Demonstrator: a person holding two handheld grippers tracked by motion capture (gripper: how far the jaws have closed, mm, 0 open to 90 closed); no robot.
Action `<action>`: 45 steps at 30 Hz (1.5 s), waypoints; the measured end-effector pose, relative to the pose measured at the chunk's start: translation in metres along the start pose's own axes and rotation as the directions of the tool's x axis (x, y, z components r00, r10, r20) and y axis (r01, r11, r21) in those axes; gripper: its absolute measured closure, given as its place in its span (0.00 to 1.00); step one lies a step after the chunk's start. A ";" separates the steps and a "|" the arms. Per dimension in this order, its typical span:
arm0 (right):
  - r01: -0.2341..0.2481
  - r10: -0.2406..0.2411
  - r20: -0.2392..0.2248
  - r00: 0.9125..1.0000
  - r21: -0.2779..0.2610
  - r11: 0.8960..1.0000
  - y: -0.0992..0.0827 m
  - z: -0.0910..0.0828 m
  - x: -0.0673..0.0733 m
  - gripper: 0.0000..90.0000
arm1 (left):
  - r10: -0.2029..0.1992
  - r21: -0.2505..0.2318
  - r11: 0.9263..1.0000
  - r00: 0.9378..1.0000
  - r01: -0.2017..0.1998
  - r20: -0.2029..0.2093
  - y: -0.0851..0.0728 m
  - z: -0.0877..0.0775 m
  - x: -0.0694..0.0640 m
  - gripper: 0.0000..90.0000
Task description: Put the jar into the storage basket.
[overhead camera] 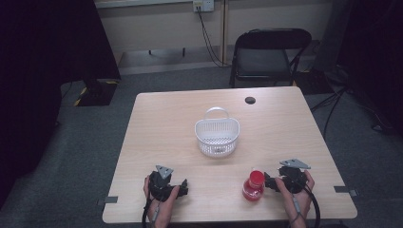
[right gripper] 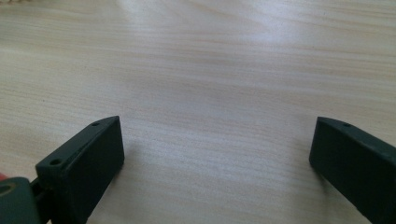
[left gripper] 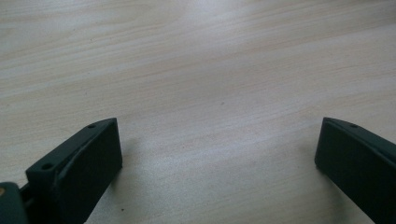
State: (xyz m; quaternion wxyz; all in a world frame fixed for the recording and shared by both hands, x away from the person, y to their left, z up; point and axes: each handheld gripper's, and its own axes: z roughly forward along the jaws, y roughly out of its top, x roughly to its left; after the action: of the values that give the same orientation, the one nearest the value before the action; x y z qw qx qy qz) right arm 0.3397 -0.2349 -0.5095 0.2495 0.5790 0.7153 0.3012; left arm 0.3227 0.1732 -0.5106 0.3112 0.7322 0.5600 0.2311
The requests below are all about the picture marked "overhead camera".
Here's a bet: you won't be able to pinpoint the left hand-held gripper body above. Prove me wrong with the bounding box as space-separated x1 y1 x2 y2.
148 164 175 202

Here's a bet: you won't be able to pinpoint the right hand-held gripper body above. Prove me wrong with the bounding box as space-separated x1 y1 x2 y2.
278 158 312 195

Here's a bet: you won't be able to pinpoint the red plastic bottle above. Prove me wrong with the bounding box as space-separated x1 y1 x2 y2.
241 169 266 202

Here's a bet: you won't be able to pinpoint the white plastic basket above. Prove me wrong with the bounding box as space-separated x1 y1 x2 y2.
194 106 241 159

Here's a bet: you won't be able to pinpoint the person's left hand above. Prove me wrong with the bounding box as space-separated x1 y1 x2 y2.
143 175 182 228

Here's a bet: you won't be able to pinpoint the person's right hand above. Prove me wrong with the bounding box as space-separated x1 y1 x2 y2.
274 170 316 228

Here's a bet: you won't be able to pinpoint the grey tape strip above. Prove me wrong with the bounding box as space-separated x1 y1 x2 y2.
97 196 119 206
333 185 360 198

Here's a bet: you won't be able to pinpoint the black floor box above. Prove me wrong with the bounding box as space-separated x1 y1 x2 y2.
293 68 336 96

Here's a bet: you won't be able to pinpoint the black stand base yellow tape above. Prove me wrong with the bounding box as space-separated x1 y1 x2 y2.
72 78 121 107

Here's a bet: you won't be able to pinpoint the black folding chair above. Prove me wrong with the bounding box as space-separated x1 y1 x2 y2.
228 28 314 89

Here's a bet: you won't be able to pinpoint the black curtain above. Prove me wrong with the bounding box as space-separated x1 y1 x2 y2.
335 0 403 136
0 0 122 211

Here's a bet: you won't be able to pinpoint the grey cable plug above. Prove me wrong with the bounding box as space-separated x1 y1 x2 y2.
151 206 162 224
292 195 303 218

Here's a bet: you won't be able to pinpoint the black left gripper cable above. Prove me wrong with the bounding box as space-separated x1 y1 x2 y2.
141 197 160 228

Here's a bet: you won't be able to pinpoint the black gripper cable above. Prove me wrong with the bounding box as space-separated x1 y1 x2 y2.
141 197 160 228
302 181 321 228

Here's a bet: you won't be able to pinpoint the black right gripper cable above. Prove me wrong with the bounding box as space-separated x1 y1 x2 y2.
302 181 321 228

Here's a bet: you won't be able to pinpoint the black floor cables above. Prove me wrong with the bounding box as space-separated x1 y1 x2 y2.
309 85 353 141

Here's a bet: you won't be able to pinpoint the black wall cable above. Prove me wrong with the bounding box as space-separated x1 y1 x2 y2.
196 5 231 68

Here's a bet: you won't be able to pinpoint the beige wall conduit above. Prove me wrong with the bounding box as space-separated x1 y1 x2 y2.
221 0 230 67

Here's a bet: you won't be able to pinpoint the white wall outlet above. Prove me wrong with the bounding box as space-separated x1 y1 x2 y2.
192 0 216 13

